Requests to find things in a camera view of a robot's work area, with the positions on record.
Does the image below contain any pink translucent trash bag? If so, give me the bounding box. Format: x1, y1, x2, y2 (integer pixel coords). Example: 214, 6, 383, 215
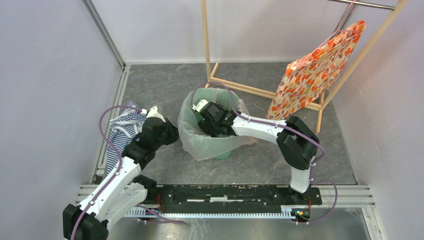
177, 87, 258, 162

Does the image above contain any green plastic trash bin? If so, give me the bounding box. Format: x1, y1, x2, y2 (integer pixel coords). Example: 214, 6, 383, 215
181, 87, 243, 161

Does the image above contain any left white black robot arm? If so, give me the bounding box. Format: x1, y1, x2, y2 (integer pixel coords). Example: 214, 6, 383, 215
62, 116, 179, 240

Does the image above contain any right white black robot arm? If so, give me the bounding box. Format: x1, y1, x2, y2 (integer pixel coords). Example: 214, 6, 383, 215
191, 99, 322, 204

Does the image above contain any blue white striped cloth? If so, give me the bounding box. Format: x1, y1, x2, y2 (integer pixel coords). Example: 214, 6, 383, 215
105, 101, 148, 175

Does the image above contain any floral orange hanging bag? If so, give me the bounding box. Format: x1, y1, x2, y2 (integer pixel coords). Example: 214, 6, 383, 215
265, 20, 366, 120

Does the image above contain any metal hanging rod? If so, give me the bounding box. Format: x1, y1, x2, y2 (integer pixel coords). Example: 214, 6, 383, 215
328, 0, 396, 11

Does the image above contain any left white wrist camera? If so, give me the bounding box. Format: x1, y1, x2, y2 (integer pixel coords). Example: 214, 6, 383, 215
141, 106, 166, 123

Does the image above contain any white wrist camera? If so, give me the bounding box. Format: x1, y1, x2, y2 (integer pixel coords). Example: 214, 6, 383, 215
141, 106, 166, 123
191, 99, 209, 114

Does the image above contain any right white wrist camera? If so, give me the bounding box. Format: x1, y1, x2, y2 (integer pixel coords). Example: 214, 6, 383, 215
191, 99, 209, 114

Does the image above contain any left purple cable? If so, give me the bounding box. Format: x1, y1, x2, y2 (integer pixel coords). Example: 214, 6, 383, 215
70, 105, 147, 240

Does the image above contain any metal corner post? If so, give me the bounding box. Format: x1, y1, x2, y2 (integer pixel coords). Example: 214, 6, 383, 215
82, 0, 126, 68

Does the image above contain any wooden clothes rack frame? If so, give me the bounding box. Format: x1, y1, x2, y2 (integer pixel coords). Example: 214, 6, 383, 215
200, 0, 408, 134

